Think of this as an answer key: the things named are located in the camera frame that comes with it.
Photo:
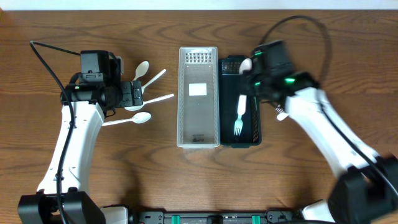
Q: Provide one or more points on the black plastic mesh basket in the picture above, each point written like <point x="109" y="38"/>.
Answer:
<point x="228" y="82"/>

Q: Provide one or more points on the white plastic spoon top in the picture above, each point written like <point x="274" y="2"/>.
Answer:
<point x="141" y="70"/>

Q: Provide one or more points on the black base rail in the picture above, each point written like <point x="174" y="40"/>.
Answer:
<point x="217" y="217"/>

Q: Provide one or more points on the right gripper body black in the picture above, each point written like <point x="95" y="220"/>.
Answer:
<point x="250" y="84"/>

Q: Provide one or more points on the mint green plastic fork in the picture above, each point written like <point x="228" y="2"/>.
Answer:
<point x="241" y="109"/>

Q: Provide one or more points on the clear plastic mesh basket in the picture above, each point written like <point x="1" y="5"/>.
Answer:
<point x="198" y="125"/>

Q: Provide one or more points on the white plastic spoon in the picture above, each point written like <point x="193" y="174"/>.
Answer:
<point x="138" y="118"/>
<point x="152" y="80"/>
<point x="135" y="108"/>
<point x="141" y="70"/>

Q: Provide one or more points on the cream plastic fork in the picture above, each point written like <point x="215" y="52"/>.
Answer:
<point x="281" y="116"/>

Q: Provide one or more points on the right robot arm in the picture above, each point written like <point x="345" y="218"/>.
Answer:
<point x="366" y="187"/>

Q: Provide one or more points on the pink-white plastic fork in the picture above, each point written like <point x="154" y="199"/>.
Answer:
<point x="279" y="109"/>

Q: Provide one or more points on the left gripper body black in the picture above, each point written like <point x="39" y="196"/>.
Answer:
<point x="137" y="93"/>

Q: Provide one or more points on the pink-white plastic spoon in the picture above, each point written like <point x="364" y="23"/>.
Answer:
<point x="246" y="65"/>

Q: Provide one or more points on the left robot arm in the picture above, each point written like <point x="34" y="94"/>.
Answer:
<point x="63" y="194"/>

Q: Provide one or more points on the white plastic spoon bottom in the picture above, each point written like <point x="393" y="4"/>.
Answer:
<point x="138" y="118"/>

